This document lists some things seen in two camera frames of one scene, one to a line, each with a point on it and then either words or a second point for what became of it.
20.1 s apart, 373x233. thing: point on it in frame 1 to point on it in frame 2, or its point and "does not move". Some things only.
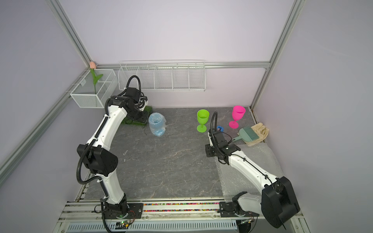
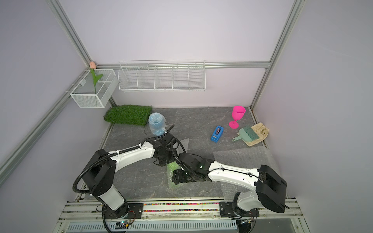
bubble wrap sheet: (157, 124) does not move
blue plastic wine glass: (157, 122) does not move
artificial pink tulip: (93, 66) does not move
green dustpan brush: (247, 134) does not move
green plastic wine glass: (203, 116) to (172, 166)
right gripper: (207, 152) to (177, 178)
